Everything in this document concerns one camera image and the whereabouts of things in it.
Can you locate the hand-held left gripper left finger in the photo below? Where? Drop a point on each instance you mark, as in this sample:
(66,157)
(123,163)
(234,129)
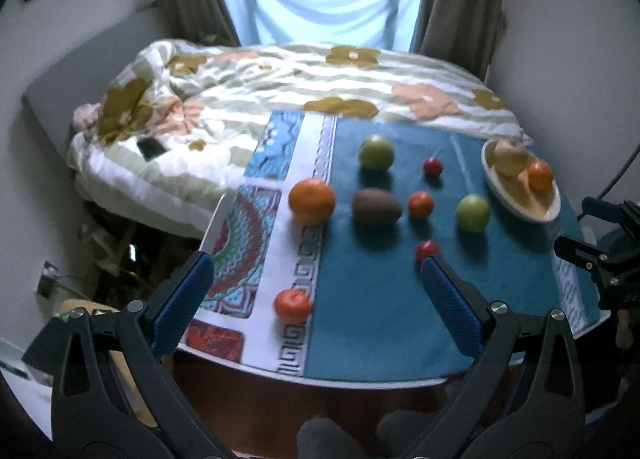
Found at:
(185,301)

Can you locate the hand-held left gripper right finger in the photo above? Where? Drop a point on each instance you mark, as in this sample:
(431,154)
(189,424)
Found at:
(450,304)

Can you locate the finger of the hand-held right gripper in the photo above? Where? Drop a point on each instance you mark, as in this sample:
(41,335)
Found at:
(580,254)
(607,211)

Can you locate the small red tomato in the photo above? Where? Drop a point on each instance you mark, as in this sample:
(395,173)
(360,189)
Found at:
(426,249)
(433,167)

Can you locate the white bowl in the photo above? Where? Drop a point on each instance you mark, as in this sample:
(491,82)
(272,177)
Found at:
(520,204)

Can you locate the green apple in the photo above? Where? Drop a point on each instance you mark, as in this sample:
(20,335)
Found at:
(472,213)
(376,153)

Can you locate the orange-red tomato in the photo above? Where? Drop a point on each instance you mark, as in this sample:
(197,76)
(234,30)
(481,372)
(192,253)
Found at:
(421,204)

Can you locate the small tangerine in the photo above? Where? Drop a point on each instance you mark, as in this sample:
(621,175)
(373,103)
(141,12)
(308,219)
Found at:
(292,306)

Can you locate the brown kiwi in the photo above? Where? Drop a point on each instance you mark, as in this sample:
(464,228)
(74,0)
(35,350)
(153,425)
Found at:
(376,207)

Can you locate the large orange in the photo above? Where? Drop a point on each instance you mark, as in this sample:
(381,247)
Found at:
(311,201)

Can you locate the blue patterned tablecloth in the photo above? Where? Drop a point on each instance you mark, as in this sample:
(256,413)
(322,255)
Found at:
(380,299)

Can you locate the small orange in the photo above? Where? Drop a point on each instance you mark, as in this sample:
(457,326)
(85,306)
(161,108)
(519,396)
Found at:
(540,176)

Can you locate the yellow apple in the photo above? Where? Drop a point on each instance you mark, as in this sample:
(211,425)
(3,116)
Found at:
(507,156)

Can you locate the person's grey socked foot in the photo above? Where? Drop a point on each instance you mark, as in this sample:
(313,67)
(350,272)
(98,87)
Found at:
(330,441)
(400,434)

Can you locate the black phone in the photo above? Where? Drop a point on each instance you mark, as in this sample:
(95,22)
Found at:
(151,149)

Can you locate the pink cloth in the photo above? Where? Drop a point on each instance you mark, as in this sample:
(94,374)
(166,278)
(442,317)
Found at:
(86,116)

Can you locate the floral duvet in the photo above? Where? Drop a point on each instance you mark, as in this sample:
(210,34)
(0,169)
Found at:
(280,79)

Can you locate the light blue window cloth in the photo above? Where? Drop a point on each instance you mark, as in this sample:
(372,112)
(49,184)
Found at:
(320,4)

